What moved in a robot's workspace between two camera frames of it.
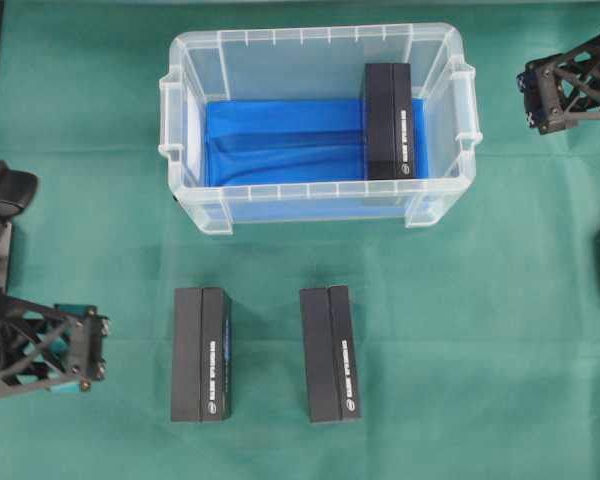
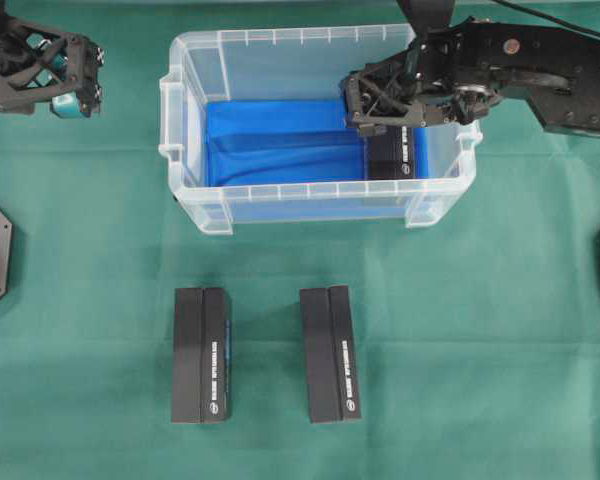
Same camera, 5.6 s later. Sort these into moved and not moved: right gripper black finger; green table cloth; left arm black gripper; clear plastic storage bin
Moved: left arm black gripper; right gripper black finger
Not moved: green table cloth; clear plastic storage bin
